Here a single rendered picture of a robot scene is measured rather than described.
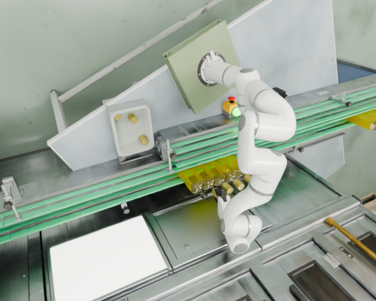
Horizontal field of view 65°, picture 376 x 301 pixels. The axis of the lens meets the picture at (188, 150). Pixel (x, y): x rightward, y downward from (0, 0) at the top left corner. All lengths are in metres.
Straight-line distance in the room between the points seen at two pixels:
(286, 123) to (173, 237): 0.67
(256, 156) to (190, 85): 0.62
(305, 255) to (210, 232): 0.39
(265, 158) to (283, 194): 0.72
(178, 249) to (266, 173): 0.54
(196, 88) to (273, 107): 0.52
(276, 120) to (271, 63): 0.81
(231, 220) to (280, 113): 0.37
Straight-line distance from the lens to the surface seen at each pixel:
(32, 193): 1.43
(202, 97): 1.44
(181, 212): 1.41
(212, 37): 1.40
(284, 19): 1.71
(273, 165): 0.90
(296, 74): 1.87
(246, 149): 0.89
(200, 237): 1.30
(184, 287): 1.20
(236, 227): 1.03
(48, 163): 2.01
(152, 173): 1.38
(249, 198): 0.97
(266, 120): 0.93
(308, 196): 1.62
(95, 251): 1.33
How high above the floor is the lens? 2.00
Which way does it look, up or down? 50 degrees down
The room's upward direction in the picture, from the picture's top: 137 degrees clockwise
